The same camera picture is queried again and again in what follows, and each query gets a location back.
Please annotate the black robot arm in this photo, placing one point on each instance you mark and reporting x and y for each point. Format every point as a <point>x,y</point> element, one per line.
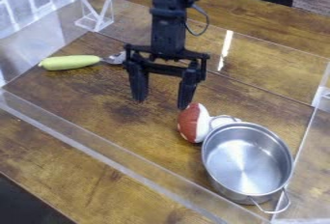
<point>170,25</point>

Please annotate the silver metal pot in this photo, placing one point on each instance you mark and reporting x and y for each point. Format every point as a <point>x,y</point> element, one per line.
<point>249,163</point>

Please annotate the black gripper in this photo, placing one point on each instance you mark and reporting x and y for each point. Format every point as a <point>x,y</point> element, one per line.
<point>143,60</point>

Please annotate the clear acrylic triangle bracket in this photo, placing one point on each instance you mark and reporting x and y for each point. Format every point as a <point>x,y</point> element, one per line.
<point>95,21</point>

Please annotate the red white plush mushroom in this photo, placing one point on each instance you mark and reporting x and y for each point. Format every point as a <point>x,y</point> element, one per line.
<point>196,122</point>

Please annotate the green handled metal spoon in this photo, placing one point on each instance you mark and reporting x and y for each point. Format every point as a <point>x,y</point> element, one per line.
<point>79,61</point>

